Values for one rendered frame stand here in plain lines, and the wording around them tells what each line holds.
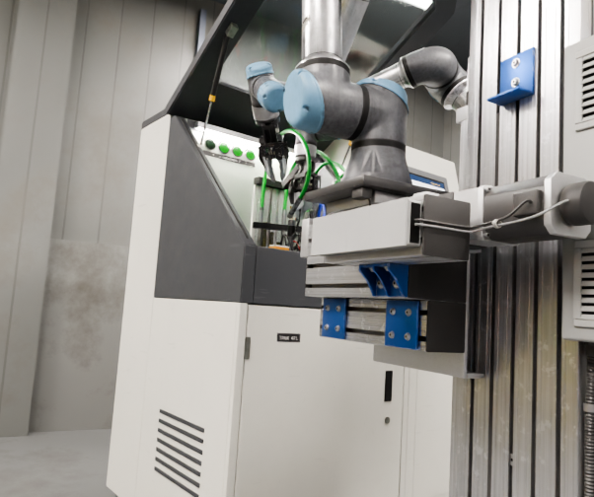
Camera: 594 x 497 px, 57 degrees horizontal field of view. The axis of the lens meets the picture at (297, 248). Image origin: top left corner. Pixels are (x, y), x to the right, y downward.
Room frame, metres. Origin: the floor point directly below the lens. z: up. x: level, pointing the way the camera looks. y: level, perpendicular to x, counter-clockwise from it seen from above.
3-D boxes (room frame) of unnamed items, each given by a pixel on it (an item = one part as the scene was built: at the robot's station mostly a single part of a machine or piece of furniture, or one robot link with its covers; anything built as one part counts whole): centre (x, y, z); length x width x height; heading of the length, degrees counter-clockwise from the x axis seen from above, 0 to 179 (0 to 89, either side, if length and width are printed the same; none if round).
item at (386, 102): (1.12, -0.15, 1.20); 0.13 x 0.12 x 0.14; 113
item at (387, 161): (1.12, -0.16, 1.09); 0.15 x 0.15 x 0.10
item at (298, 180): (1.84, -0.01, 1.24); 0.09 x 0.08 x 0.12; 38
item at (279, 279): (1.70, -0.12, 0.87); 0.62 x 0.04 x 0.16; 128
